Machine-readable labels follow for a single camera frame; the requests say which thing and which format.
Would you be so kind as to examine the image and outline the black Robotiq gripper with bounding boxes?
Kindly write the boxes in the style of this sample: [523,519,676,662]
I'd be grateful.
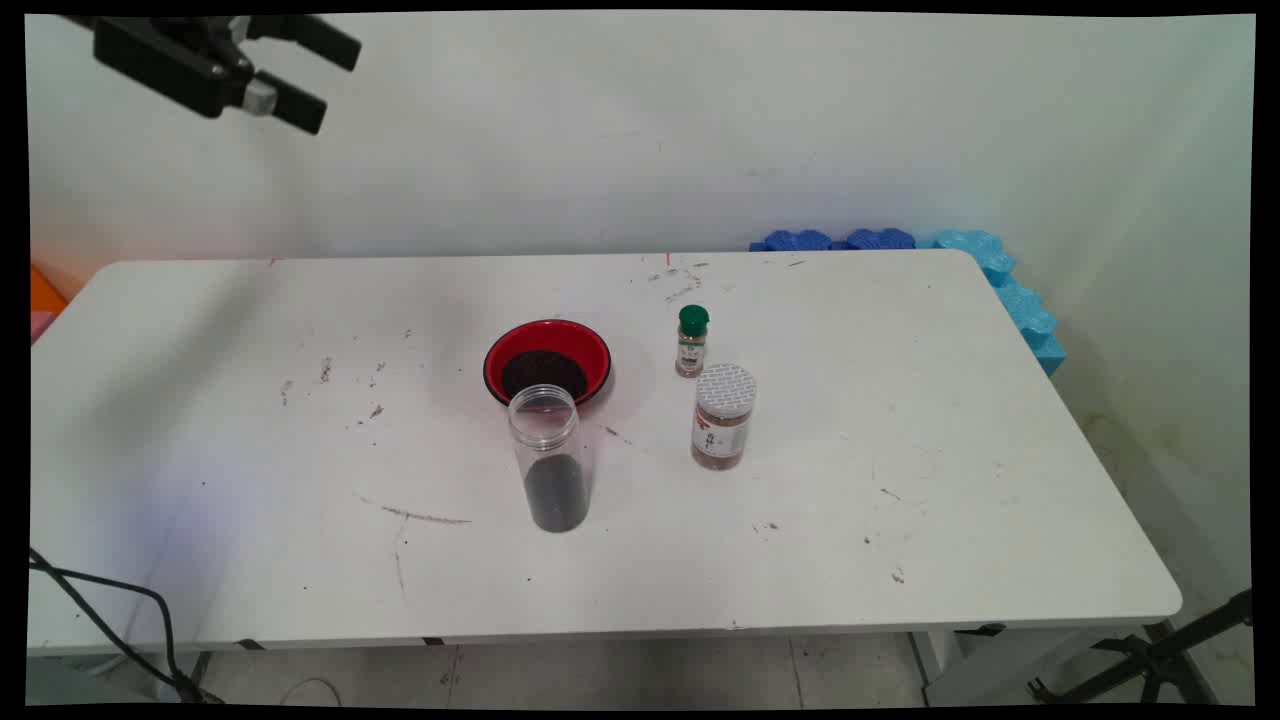
[62,15,362,136]

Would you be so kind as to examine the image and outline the clear jar with black seeds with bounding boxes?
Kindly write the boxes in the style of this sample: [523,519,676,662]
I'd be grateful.
[507,384,593,534]

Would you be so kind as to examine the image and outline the orange block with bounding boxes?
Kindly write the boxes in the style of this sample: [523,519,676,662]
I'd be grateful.
[30,262,69,317]

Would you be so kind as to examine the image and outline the red bowl with black seeds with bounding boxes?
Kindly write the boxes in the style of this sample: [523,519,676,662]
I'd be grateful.
[483,319,613,411]

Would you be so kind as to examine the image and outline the green-capped spice bottle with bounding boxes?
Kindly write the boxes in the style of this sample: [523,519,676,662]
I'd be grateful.
[674,305,711,379]

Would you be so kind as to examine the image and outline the white-lidded jar of nuts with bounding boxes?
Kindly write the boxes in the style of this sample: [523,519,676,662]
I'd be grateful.
[690,363,758,471]

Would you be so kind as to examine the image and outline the light blue foam tiles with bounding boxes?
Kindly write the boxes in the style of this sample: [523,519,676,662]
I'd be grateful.
[933,229,1068,378]

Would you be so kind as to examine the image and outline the white table leg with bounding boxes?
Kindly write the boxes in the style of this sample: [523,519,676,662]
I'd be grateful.
[910,628,1151,707]

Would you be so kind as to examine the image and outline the black tripod stand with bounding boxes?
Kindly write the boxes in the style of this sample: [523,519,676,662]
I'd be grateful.
[1028,588,1253,706]

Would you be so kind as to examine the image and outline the black floor cable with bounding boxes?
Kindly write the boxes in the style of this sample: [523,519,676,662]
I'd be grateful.
[28,548,226,704]

